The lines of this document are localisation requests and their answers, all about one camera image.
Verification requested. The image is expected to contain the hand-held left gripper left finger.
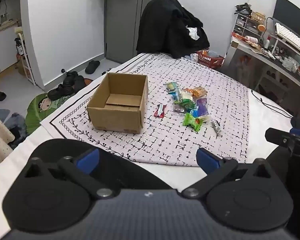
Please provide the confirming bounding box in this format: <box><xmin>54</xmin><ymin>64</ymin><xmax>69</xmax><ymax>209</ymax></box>
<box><xmin>22</xmin><ymin>148</ymin><xmax>115</xmax><ymax>199</ymax></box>

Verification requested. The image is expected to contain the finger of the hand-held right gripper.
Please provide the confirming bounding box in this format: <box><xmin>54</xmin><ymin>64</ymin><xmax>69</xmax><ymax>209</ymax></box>
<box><xmin>265</xmin><ymin>127</ymin><xmax>300</xmax><ymax>147</ymax></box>

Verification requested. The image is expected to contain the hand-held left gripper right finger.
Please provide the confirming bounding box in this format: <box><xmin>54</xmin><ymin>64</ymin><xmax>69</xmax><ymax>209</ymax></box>
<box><xmin>181</xmin><ymin>147</ymin><xmax>277</xmax><ymax>200</ymax></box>

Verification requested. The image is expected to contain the silver snack packet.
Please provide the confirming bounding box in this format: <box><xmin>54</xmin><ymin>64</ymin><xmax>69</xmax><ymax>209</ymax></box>
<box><xmin>210</xmin><ymin>119</ymin><xmax>222</xmax><ymax>137</ymax></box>

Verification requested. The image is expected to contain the bright green snack packet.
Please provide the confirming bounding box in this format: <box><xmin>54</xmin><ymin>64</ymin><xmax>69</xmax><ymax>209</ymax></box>
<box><xmin>183</xmin><ymin>113</ymin><xmax>205</xmax><ymax>132</ymax></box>

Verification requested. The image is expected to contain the brown cardboard box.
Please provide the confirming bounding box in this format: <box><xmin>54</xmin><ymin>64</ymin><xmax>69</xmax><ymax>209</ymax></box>
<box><xmin>87</xmin><ymin>72</ymin><xmax>148</xmax><ymax>134</ymax></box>

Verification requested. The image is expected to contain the blue snack packet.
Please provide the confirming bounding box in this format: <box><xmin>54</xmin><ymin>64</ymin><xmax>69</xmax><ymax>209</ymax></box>
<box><xmin>190</xmin><ymin>106</ymin><xmax>202</xmax><ymax>118</ymax></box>

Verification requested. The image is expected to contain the purple snack packet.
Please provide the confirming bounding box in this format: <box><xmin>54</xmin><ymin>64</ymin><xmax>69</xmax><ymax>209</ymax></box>
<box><xmin>196</xmin><ymin>97</ymin><xmax>209</xmax><ymax>115</ymax></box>

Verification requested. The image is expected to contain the dark green snack packet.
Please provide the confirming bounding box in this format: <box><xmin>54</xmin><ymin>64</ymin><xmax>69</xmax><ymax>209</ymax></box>
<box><xmin>173</xmin><ymin>99</ymin><xmax>195</xmax><ymax>113</ymax></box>

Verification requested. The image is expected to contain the red snack packet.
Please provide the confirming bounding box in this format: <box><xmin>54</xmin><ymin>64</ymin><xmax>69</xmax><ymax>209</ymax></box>
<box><xmin>154</xmin><ymin>104</ymin><xmax>167</xmax><ymax>118</ymax></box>

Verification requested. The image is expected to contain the large orange biscuit packet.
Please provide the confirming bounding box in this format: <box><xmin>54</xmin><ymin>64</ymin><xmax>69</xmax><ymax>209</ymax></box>
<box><xmin>192</xmin><ymin>86</ymin><xmax>208</xmax><ymax>98</ymax></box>

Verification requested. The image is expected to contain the clear white snack packet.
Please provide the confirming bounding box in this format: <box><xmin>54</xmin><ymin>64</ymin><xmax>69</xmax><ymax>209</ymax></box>
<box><xmin>176</xmin><ymin>89</ymin><xmax>194</xmax><ymax>102</ymax></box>

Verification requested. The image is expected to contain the teal yellow snack packet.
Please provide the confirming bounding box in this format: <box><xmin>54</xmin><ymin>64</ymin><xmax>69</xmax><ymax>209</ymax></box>
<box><xmin>166</xmin><ymin>82</ymin><xmax>182</xmax><ymax>97</ymax></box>

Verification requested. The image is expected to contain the black white patterned cloth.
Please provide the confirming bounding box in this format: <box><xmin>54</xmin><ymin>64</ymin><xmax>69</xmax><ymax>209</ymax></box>
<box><xmin>40</xmin><ymin>52</ymin><xmax>250</xmax><ymax>167</ymax></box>

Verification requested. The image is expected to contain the green cartoon rug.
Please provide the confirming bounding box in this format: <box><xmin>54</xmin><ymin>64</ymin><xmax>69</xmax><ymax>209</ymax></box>
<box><xmin>25</xmin><ymin>79</ymin><xmax>93</xmax><ymax>135</ymax></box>

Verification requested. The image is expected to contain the black shoe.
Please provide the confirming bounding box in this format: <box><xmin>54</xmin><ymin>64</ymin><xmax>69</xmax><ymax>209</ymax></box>
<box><xmin>74</xmin><ymin>75</ymin><xmax>86</xmax><ymax>89</ymax></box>
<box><xmin>47</xmin><ymin>84</ymin><xmax>75</xmax><ymax>100</ymax></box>
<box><xmin>64</xmin><ymin>71</ymin><xmax>78</xmax><ymax>86</ymax></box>

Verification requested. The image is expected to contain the beige dotted fabric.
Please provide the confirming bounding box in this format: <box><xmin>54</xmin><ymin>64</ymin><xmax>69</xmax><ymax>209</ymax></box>
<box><xmin>0</xmin><ymin>106</ymin><xmax>15</xmax><ymax>164</ymax></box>

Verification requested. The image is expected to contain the white desk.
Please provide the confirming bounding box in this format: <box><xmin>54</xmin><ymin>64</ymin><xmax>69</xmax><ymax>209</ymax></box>
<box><xmin>225</xmin><ymin>34</ymin><xmax>300</xmax><ymax>110</ymax></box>

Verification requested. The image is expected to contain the white monitor riser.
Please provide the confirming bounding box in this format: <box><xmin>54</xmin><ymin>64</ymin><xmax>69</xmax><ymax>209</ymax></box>
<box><xmin>270</xmin><ymin>34</ymin><xmax>300</xmax><ymax>61</ymax></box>

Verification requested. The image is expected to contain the blue grey rug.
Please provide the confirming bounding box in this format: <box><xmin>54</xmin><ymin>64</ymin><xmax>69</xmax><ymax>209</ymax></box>
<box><xmin>0</xmin><ymin>109</ymin><xmax>28</xmax><ymax>130</ymax></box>

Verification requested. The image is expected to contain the red plastic basket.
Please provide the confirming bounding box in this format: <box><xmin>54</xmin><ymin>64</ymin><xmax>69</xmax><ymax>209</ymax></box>
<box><xmin>196</xmin><ymin>50</ymin><xmax>225</xmax><ymax>68</ymax></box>

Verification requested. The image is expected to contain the white keyboard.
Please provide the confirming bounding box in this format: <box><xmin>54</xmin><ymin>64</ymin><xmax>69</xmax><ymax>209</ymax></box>
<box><xmin>275</xmin><ymin>22</ymin><xmax>300</xmax><ymax>53</ymax></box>

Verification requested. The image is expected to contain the white storage rack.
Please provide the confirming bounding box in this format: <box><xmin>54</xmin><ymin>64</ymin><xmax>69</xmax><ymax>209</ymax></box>
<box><xmin>15</xmin><ymin>27</ymin><xmax>35</xmax><ymax>85</ymax></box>

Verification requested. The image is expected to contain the grey drawer organizer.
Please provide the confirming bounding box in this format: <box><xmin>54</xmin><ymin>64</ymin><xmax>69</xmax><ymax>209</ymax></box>
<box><xmin>234</xmin><ymin>14</ymin><xmax>265</xmax><ymax>42</ymax></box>

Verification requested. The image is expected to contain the small wicker basket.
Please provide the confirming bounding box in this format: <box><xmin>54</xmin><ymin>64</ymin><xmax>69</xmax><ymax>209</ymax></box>
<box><xmin>251</xmin><ymin>11</ymin><xmax>266</xmax><ymax>23</ymax></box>

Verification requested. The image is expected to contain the black monitor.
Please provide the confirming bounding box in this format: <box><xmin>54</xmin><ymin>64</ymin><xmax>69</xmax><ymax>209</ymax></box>
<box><xmin>273</xmin><ymin>0</ymin><xmax>300</xmax><ymax>40</ymax></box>

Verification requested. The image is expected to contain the crumpled white tissue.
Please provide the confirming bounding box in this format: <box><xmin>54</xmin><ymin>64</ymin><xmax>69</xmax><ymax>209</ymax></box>
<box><xmin>186</xmin><ymin>26</ymin><xmax>202</xmax><ymax>40</ymax></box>

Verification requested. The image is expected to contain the black spray bottle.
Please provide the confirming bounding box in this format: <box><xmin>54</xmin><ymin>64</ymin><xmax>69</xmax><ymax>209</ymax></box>
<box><xmin>15</xmin><ymin>38</ymin><xmax>24</xmax><ymax>55</ymax></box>

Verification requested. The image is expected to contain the grey door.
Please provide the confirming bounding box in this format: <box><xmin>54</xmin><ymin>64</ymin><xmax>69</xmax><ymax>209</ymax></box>
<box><xmin>104</xmin><ymin>0</ymin><xmax>172</xmax><ymax>64</ymax></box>

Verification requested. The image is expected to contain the white cabinet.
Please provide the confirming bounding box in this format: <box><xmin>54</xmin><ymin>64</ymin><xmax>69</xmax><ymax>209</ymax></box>
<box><xmin>0</xmin><ymin>27</ymin><xmax>23</xmax><ymax>80</ymax></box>

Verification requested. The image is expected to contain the black jacket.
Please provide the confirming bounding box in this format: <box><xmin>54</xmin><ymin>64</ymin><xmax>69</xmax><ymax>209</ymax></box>
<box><xmin>136</xmin><ymin>0</ymin><xmax>210</xmax><ymax>59</ymax></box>

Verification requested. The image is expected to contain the black cable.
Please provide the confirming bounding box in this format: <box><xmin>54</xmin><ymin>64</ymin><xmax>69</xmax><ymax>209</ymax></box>
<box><xmin>251</xmin><ymin>90</ymin><xmax>294</xmax><ymax>118</ymax></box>

